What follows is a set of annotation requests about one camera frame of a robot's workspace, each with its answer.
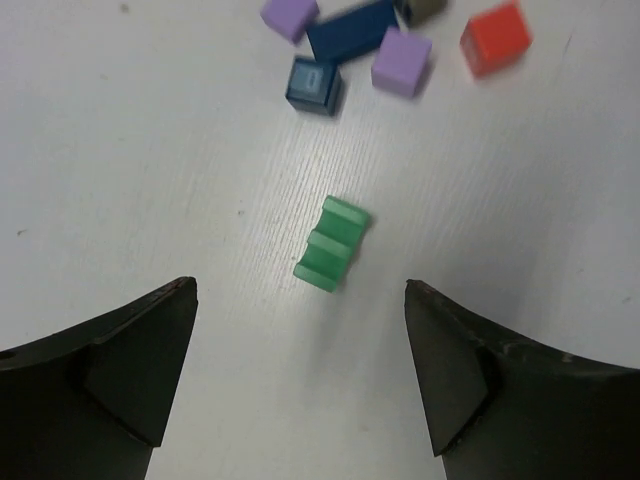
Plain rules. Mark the olive grey cube block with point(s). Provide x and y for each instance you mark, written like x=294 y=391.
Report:
x=417 y=12

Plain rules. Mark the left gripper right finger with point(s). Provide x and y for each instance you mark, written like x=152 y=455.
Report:
x=499 y=405

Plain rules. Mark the red cube block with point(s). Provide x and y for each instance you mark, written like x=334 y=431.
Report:
x=495 y=38

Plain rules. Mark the small dark blue cube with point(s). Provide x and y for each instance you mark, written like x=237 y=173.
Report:
x=314 y=86

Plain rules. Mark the green ridged block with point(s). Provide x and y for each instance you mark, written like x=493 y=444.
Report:
x=332 y=244

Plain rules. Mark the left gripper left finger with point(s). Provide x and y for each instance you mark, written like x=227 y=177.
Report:
x=93 y=401

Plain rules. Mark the long dark blue block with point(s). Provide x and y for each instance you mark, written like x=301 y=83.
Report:
x=353 y=33

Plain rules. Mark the purple cube block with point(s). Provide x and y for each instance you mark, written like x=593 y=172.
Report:
x=401 y=62
x=289 y=18

